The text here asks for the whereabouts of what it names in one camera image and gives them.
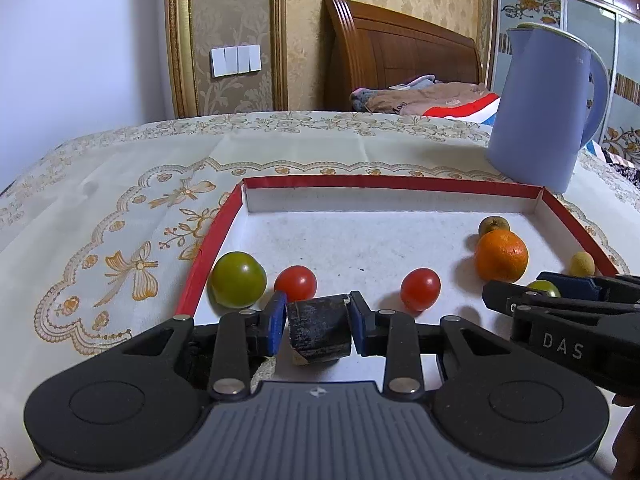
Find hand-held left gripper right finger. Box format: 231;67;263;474
349;290;516;401

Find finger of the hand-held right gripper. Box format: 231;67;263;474
482;281;640;317
537;271;640;305

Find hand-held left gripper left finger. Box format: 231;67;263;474
117;291;288;401

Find yellow longan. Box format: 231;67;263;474
569;252;596;277

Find small green tomato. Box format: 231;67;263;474
526;280;562;298

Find dark sugarcane piece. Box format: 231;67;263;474
286;294;353;367

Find orange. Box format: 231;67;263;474
474;230;529;282

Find red cherry tomato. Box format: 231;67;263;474
273;265;318;303
400;268;442;312

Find large green tomato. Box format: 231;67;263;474
207;251;267;309

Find brown longan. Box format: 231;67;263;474
478;216;511;238

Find red shallow cardboard box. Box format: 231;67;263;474
172;176;620;386

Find person's right hand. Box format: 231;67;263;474
611;394;640;480

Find dark floral cloth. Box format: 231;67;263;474
602;150;640;183

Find blue electric kettle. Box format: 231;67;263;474
486;23;610;194

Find striped quilt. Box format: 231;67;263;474
424;92;608;156

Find pile of clothes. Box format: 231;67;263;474
350;75;493;117

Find wooden bed headboard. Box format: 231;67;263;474
322;0;483;111

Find patterned wardrobe sliding doors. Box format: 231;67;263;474
492;0;640;156

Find white wall switch panel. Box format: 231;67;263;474
210;45;262;79

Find gold wall panel frame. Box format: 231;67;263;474
165;0;289;118

